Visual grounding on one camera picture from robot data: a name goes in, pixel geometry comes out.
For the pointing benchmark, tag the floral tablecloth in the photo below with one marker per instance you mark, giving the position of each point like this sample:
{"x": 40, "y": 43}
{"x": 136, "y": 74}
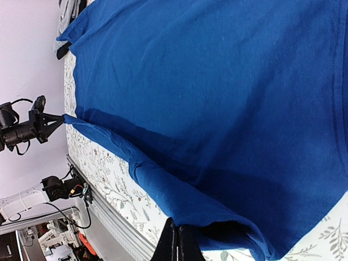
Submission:
{"x": 109, "y": 175}

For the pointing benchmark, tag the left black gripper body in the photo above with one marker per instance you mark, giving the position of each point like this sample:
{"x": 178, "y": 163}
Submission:
{"x": 25, "y": 131}

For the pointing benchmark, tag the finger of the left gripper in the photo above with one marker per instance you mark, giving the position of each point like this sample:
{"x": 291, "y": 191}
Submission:
{"x": 50, "y": 123}

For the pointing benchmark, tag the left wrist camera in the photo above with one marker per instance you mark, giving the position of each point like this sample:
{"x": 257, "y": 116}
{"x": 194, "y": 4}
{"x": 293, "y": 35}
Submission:
{"x": 12, "y": 112}

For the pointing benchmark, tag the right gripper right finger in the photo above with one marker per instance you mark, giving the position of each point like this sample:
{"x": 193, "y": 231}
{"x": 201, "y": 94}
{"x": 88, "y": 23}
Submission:
{"x": 188, "y": 248}

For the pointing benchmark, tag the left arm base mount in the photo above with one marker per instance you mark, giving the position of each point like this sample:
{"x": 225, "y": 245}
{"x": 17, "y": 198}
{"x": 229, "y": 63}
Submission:
{"x": 70, "y": 186}

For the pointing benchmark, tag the blue t-shirt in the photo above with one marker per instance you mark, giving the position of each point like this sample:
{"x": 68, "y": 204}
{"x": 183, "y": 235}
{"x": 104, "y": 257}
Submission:
{"x": 232, "y": 115}

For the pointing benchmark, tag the front aluminium rail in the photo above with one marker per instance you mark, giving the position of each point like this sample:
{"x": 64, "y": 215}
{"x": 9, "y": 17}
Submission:
{"x": 111, "y": 235}

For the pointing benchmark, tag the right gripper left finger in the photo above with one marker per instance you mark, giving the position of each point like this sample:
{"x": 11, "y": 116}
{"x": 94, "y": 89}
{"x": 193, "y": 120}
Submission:
{"x": 166, "y": 249}

